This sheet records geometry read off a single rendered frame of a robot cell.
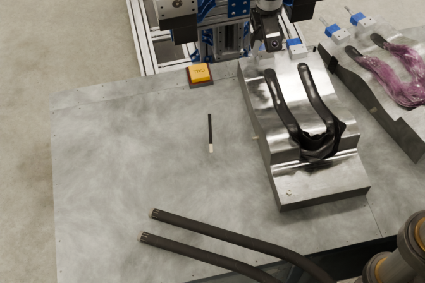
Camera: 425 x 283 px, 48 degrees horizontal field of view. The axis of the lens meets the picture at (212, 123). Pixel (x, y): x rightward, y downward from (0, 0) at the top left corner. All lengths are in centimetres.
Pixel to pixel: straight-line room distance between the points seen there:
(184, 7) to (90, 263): 85
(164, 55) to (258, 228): 132
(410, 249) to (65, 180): 99
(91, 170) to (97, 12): 169
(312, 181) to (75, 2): 214
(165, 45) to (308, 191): 138
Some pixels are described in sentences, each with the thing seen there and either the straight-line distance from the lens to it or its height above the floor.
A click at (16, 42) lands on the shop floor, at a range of 303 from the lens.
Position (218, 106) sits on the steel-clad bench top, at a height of 80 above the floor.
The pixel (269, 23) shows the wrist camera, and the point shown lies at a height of 107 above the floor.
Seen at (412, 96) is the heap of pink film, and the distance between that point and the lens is 156.
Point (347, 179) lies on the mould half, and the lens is 140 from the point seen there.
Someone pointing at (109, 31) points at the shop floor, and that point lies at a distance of 292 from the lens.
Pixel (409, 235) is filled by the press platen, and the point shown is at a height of 129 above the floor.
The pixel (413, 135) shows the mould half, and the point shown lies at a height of 89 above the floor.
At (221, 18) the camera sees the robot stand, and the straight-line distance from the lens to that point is 190.
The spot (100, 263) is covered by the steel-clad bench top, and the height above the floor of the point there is 80.
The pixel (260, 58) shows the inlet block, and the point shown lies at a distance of 152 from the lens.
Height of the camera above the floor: 209
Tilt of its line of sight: 58 degrees down
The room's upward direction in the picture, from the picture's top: 2 degrees counter-clockwise
